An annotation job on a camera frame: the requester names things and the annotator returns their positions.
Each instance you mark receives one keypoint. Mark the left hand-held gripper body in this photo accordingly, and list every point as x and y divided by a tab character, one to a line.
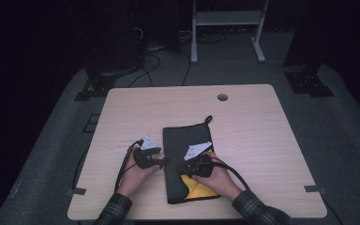
145	161

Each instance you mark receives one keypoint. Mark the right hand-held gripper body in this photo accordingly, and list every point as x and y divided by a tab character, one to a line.
200	167

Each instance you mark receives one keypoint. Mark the dark grey and yellow cloth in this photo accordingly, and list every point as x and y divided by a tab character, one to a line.
181	146

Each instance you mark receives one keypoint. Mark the person's left hand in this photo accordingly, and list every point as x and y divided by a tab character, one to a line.
131	179

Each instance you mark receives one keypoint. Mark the person's right hand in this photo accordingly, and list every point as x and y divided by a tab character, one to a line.
220	181

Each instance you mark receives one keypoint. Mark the grey tape strip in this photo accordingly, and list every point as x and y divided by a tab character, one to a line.
315	188
76	191

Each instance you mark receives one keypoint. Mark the black stand base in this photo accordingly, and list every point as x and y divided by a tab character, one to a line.
98	84
307	82

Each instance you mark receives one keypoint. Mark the white metal stand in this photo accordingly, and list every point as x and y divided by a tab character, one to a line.
228	18

